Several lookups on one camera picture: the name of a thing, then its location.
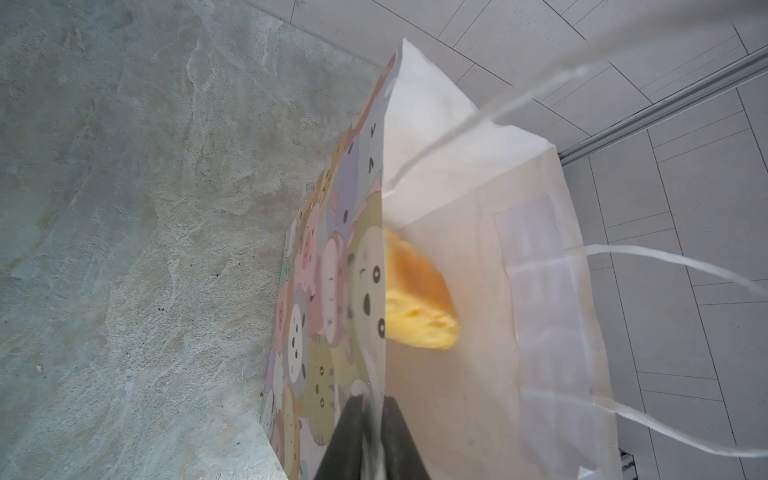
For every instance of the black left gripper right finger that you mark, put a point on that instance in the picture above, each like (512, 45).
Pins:
(402, 460)

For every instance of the white cartoon paper bag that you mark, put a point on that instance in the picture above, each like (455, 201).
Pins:
(525, 393)

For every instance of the ring-shaped braided bread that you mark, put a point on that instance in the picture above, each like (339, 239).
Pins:
(420, 311)

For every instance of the aluminium corner post right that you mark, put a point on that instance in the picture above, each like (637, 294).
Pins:
(723, 80)

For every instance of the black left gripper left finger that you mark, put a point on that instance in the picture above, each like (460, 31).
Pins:
(343, 457)

